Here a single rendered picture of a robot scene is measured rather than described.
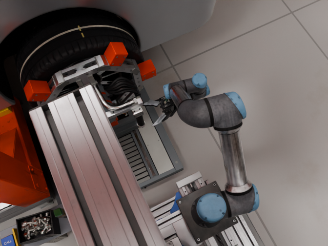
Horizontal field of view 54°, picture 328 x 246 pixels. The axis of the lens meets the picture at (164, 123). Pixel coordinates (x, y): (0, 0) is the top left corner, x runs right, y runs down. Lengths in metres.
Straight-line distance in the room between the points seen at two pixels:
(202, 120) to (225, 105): 0.11
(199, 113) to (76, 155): 0.84
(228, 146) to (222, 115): 0.14
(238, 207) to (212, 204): 0.11
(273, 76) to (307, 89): 0.29
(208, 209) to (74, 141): 1.02
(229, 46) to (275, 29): 0.45
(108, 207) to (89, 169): 0.05
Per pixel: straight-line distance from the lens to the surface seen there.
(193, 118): 1.22
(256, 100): 2.71
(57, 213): 1.86
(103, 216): 0.39
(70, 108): 0.44
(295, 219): 2.56
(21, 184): 1.71
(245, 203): 1.41
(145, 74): 1.76
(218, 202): 1.38
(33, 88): 1.57
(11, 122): 2.08
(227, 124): 1.24
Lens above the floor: 2.41
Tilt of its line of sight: 70 degrees down
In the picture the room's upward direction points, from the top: 6 degrees counter-clockwise
